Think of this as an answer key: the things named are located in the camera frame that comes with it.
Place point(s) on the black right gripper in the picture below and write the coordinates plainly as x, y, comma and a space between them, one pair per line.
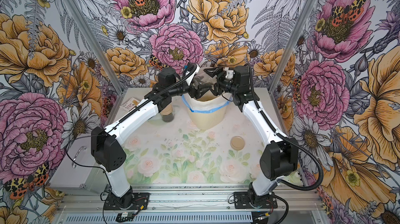
222, 74

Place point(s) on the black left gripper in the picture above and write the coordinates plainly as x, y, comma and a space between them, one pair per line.
198, 94

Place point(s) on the beige jar lid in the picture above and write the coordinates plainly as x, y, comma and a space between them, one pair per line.
237, 143

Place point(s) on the glass jar with tea leaves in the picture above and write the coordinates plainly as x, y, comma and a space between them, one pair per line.
202, 83

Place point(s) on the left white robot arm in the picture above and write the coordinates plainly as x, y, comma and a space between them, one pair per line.
106, 143

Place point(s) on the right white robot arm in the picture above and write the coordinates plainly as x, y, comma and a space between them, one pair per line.
280, 156

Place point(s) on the beige trash bin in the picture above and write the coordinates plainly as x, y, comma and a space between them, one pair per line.
206, 116

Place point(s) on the red white bandage box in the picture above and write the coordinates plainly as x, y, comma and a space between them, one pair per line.
130, 104

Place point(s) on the silver metal case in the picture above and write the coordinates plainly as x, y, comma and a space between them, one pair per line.
78, 173

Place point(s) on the aluminium corner post left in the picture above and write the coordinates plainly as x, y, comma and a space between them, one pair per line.
82, 23

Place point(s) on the aluminium corner post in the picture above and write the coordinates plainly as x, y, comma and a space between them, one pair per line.
82, 23
297, 30

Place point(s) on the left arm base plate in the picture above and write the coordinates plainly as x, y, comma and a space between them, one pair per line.
129, 201

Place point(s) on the aluminium corner post right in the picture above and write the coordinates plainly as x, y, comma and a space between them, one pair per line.
297, 30

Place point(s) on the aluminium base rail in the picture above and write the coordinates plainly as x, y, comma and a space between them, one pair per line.
199, 204

